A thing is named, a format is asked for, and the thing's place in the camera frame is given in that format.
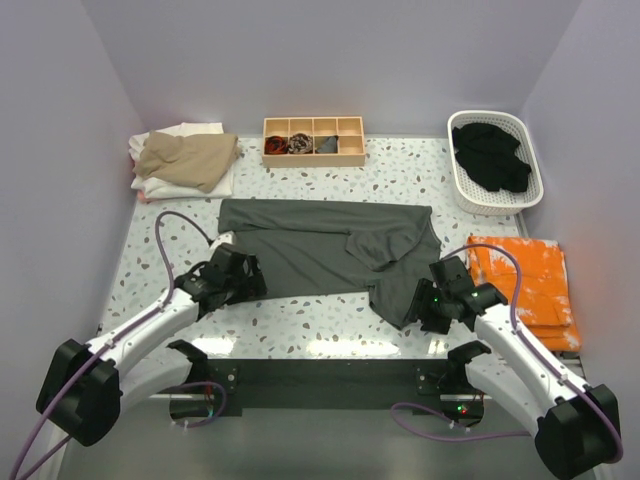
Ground dark grey t-shirt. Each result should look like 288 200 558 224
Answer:
218 199 441 330

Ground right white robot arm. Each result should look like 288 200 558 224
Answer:
410 257 623 479

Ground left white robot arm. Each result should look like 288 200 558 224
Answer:
36 242 267 446

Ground orange tie-dye folded shirt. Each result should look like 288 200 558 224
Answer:
467 235 582 352

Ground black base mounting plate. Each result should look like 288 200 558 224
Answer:
148 357 506 419

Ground white perforated laundry basket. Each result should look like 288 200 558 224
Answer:
447 110 544 216

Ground beige folded shirt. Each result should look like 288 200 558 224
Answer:
133 131 238 193

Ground white folded shirt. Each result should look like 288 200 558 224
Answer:
131 122 234 203

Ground orange black rolled item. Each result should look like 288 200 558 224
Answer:
264 135 288 155

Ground black garment in basket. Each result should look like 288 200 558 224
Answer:
452 123 532 193

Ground wooden compartment tray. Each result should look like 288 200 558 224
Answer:
261 116 366 168

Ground brown patterned rolled item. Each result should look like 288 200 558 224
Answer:
288 132 313 155

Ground dark grey folded item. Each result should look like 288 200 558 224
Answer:
314 135 339 155

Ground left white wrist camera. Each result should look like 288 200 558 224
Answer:
209 231 236 254

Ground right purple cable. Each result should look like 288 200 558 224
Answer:
390 243 624 463

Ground aluminium rail frame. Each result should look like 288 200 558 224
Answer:
39 349 612 480

